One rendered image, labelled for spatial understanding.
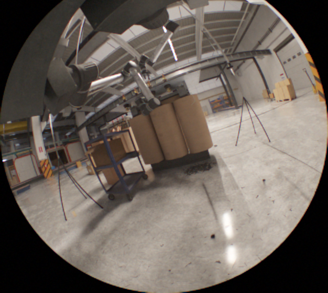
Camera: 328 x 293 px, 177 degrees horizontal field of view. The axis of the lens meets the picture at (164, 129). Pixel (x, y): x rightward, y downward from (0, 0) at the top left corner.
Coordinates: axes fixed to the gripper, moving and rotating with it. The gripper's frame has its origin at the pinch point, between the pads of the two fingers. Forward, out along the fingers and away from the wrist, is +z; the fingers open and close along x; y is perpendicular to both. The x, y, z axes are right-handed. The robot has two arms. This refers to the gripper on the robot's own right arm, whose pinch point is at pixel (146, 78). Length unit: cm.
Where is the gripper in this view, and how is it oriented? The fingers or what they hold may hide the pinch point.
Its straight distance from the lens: 187.2
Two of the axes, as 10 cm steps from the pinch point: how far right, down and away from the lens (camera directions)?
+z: 3.3, 9.4, 0.3
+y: 7.4, -2.4, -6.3
